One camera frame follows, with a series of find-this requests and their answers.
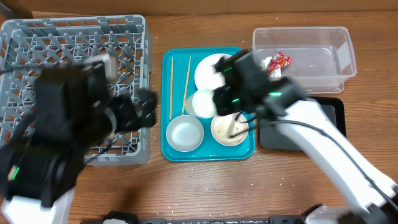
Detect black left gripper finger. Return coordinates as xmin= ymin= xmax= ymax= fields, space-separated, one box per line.
xmin=137 ymin=107 xmax=157 ymax=128
xmin=138 ymin=89 xmax=157 ymax=109

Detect white cup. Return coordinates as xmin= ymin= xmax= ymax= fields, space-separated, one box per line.
xmin=185 ymin=89 xmax=216 ymax=119

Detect small white bowl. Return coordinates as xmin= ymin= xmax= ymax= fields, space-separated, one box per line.
xmin=211 ymin=113 xmax=249 ymax=146

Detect white paper napkin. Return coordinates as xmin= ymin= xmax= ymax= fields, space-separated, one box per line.
xmin=260 ymin=57 xmax=282 ymax=80

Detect red snack wrapper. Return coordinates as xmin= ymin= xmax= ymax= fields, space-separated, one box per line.
xmin=266 ymin=52 xmax=292 ymax=74

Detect cooked rice leftovers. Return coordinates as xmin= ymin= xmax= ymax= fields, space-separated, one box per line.
xmin=214 ymin=123 xmax=246 ymax=146

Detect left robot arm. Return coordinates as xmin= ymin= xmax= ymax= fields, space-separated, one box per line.
xmin=1 ymin=63 xmax=157 ymax=223

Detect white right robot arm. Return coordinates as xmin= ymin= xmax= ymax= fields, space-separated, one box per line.
xmin=213 ymin=78 xmax=397 ymax=223

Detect black waste tray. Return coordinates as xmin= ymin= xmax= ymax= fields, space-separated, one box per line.
xmin=259 ymin=96 xmax=346 ymax=151

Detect grey dishwasher rack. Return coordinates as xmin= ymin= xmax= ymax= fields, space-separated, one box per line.
xmin=0 ymin=14 xmax=153 ymax=166

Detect large white round plate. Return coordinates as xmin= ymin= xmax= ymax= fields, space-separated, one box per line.
xmin=194 ymin=54 xmax=231 ymax=90

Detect grey metal bowl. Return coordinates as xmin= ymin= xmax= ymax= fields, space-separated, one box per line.
xmin=166 ymin=115 xmax=205 ymax=152

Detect teal plastic tray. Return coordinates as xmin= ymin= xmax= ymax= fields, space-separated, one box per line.
xmin=160 ymin=47 xmax=256 ymax=162

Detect left wooden chopstick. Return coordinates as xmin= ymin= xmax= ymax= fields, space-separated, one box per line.
xmin=169 ymin=57 xmax=174 ymax=121

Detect wooden chopstick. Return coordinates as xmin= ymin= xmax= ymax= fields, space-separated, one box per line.
xmin=182 ymin=55 xmax=192 ymax=115
xmin=169 ymin=57 xmax=174 ymax=121

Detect right wooden chopstick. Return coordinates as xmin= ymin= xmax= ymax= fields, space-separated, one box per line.
xmin=182 ymin=55 xmax=192 ymax=115

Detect clear plastic bin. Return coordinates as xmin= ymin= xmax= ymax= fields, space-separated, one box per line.
xmin=252 ymin=27 xmax=357 ymax=94

